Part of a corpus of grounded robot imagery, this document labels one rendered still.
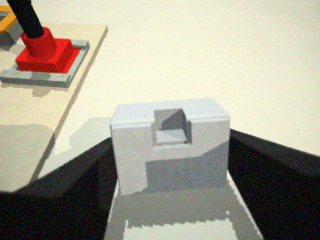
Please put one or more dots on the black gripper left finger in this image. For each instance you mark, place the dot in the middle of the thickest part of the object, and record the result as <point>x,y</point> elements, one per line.
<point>72,202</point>

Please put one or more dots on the black and red joystick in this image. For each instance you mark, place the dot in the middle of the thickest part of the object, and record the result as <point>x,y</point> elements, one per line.
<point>42,52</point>

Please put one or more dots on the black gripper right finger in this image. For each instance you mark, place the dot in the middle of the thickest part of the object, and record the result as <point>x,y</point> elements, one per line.
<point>279,185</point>

